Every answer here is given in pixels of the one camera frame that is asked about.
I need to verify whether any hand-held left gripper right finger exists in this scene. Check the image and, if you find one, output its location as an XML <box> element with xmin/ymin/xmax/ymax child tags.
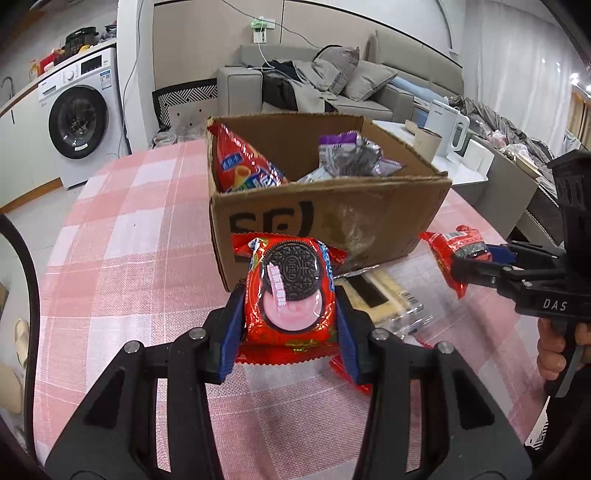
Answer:
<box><xmin>335</xmin><ymin>286</ymin><xmax>527</xmax><ymax>480</ymax></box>

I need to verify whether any dark clothes pile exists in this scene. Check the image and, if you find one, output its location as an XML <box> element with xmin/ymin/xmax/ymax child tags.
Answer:
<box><xmin>261</xmin><ymin>60</ymin><xmax>301</xmax><ymax>114</ymax></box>

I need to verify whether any clear wafer biscuit packet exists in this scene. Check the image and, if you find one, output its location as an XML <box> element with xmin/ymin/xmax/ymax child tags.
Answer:
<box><xmin>335</xmin><ymin>268</ymin><xmax>435</xmax><ymax>342</ymax></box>

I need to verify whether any white washing machine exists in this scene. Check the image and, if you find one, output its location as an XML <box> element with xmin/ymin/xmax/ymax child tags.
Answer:
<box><xmin>38</xmin><ymin>44</ymin><xmax>132</xmax><ymax>191</ymax></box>

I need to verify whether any brown cardboard box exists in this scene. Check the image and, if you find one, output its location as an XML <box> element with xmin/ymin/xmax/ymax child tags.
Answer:
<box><xmin>205</xmin><ymin>114</ymin><xmax>453</xmax><ymax>291</ymax></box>

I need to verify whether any beige cup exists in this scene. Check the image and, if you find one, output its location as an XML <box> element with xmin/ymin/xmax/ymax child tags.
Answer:
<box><xmin>413</xmin><ymin>127</ymin><xmax>441</xmax><ymax>162</ymax></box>

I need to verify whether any yellow curtain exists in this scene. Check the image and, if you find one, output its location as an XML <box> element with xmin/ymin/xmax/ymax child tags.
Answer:
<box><xmin>566</xmin><ymin>90</ymin><xmax>591</xmax><ymax>153</ymax></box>

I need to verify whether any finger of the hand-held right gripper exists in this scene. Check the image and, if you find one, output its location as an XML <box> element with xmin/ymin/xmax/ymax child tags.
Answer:
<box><xmin>450</xmin><ymin>256</ymin><xmax>523</xmax><ymax>297</ymax></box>
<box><xmin>487</xmin><ymin>240</ymin><xmax>567</xmax><ymax>272</ymax></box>

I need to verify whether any red dark-label snack packet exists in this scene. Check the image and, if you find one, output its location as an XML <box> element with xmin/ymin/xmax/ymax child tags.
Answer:
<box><xmin>419</xmin><ymin>225</ymin><xmax>492</xmax><ymax>300</ymax></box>

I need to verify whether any white electric kettle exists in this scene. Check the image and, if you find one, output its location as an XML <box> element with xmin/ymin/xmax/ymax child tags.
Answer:
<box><xmin>424</xmin><ymin>99</ymin><xmax>471</xmax><ymax>158</ymax></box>

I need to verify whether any pink plaid tablecloth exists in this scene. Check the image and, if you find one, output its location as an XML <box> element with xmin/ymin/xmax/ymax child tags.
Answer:
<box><xmin>32</xmin><ymin>138</ymin><xmax>555</xmax><ymax>480</ymax></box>

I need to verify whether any white coffee table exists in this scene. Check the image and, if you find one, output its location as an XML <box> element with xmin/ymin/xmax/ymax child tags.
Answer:
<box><xmin>369</xmin><ymin>120</ymin><xmax>497</xmax><ymax>188</ymax></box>

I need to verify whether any grey jacket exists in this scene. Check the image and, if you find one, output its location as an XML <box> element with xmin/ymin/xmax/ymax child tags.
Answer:
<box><xmin>293</xmin><ymin>60</ymin><xmax>338</xmax><ymax>112</ymax></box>

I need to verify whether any wall socket with green charger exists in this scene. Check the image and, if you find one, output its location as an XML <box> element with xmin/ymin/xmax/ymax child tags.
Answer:
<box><xmin>249</xmin><ymin>17</ymin><xmax>278</xmax><ymax>43</ymax></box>

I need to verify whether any black white patterned cushion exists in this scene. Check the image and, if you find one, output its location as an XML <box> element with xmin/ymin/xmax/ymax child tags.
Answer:
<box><xmin>152</xmin><ymin>83</ymin><xmax>218</xmax><ymax>130</ymax></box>

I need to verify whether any person's right hand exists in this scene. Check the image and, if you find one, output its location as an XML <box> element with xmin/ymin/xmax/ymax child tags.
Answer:
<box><xmin>536</xmin><ymin>318</ymin><xmax>570</xmax><ymax>384</ymax></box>

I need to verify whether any red pink-cream cookie packet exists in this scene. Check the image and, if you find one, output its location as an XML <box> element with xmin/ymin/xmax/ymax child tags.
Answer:
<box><xmin>231</xmin><ymin>233</ymin><xmax>349</xmax><ymax>366</ymax></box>

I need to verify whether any white paper roll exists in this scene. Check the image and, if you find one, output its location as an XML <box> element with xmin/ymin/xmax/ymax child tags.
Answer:
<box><xmin>462</xmin><ymin>138</ymin><xmax>495</xmax><ymax>174</ymax></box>

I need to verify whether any grey sofa pillow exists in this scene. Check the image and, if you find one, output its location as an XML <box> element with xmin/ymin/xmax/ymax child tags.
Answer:
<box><xmin>344</xmin><ymin>60</ymin><xmax>399</xmax><ymax>102</ymax></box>
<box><xmin>314</xmin><ymin>45</ymin><xmax>361</xmax><ymax>95</ymax></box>

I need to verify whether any light blue blanket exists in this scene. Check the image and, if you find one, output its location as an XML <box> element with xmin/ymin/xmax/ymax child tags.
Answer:
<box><xmin>392</xmin><ymin>76</ymin><xmax>439</xmax><ymax>100</ymax></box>

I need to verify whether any grey couch with clothes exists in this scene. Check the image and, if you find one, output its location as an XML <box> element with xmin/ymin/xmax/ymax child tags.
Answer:
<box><xmin>450</xmin><ymin>95</ymin><xmax>568</xmax><ymax>241</ymax></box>

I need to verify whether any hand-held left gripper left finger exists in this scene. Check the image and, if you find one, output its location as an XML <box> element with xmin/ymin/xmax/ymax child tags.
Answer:
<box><xmin>46</xmin><ymin>284</ymin><xmax>247</xmax><ymax>480</ymax></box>

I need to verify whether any beige slipper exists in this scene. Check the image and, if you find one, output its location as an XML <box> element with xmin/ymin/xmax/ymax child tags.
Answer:
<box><xmin>11</xmin><ymin>318</ymin><xmax>31</xmax><ymax>367</ymax></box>

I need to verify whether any red and white snack packet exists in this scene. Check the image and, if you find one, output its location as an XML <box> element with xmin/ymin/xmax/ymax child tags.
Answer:
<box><xmin>329</xmin><ymin>342</ymin><xmax>374</xmax><ymax>396</ymax></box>

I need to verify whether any red egg roll snack bag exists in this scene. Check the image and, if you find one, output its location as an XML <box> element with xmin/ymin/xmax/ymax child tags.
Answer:
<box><xmin>208</xmin><ymin>122</ymin><xmax>289</xmax><ymax>193</ymax></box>

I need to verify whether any grey sofa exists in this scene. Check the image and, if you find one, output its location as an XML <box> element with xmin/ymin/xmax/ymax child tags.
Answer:
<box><xmin>217</xmin><ymin>30</ymin><xmax>465</xmax><ymax>125</ymax></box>

